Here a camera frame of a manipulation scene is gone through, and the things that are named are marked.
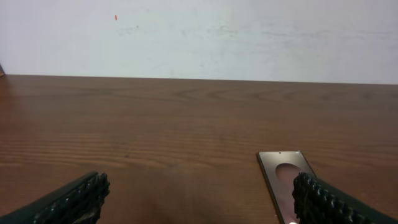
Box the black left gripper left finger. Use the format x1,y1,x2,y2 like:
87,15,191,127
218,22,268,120
1,171,110,224

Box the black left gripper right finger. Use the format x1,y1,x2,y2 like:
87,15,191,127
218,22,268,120
292,172,397,224

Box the Galaxy S25 Ultra smartphone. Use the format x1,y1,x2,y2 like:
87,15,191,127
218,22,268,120
257,151,314,224

